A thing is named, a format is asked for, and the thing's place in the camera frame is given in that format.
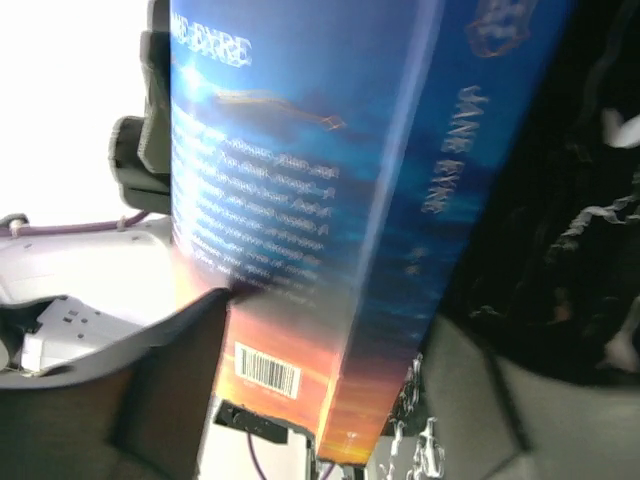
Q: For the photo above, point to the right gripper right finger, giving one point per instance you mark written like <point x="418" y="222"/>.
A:
<point x="497" y="420"/>

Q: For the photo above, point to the blue orange book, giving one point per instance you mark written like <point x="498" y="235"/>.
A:
<point x="329" y="162"/>

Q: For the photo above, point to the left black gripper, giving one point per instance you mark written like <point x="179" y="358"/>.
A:
<point x="140" y="147"/>

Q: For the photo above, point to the black marble pattern mat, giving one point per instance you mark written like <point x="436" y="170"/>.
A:
<point x="550" y="280"/>

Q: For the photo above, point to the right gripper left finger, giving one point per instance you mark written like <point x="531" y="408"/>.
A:
<point x="133" y="410"/>

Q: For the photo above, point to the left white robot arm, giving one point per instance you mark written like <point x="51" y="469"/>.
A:
<point x="70" y="290"/>

